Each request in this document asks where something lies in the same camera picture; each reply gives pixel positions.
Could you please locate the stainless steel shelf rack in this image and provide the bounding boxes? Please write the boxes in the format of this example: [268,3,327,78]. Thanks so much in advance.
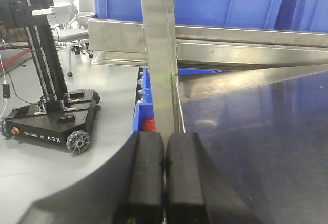
[87,0,328,134]

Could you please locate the red object in bin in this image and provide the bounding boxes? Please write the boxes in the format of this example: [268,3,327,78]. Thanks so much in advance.
[141,117,156,132]

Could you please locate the white office chair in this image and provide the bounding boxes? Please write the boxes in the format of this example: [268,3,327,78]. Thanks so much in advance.
[53,0,95,77]

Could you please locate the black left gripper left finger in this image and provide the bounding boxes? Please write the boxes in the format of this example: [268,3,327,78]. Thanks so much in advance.
[19,131,164,223]

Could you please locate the black ARX mobile robot base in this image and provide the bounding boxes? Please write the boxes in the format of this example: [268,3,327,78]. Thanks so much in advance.
[1,0,100,154]

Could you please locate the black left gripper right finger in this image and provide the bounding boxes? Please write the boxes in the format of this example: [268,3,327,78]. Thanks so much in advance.
[166,133,262,223]

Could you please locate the large blue plastic bin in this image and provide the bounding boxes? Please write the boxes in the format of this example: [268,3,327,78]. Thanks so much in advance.
[93,0,328,33]

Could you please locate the small blue bin below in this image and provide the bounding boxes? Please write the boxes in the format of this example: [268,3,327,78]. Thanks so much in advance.
[131,67,222,133]

